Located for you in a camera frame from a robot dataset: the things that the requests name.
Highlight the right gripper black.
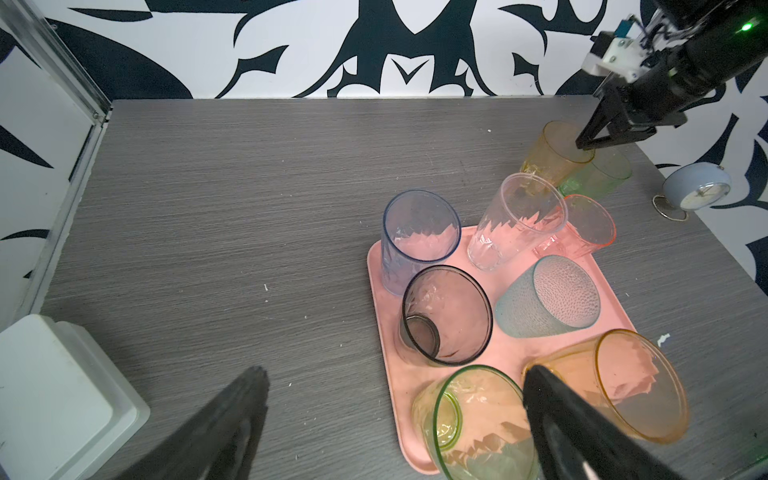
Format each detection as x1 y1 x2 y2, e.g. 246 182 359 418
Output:
575 38 729 150

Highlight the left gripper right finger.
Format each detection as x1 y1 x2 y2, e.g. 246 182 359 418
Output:
523 365 681 479

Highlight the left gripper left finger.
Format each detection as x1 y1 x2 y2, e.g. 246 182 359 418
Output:
119 367 270 479

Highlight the tall yellow glass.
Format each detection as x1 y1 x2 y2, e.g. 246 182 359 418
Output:
522 329 690 444

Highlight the pink short glass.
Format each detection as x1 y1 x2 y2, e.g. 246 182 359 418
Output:
533 194 617 260

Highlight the tall light green glass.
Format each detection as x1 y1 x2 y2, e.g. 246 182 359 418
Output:
411 365 540 479

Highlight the clear tall glass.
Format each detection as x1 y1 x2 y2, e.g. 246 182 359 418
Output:
467 173 568 271

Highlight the teal frosted cup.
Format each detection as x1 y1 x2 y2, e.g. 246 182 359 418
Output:
494 255 601 339

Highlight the dark smoky glass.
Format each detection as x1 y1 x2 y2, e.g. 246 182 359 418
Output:
395 265 494 367

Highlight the pink plastic tray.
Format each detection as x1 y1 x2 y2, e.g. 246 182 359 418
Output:
367 226 634 475

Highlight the blue-grey tall glass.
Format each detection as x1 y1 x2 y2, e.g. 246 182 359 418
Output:
381 189 462 296

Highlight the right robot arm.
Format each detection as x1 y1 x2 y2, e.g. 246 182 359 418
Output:
575 1 767 150

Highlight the short green glass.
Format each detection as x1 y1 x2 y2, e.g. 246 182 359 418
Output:
559 148 632 200

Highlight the short amber glass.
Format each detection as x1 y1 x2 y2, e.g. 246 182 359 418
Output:
520 120 595 187

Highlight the white box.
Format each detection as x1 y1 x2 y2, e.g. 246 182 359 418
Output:
1 314 150 479

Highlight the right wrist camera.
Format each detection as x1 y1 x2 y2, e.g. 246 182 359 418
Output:
581 15 655 83

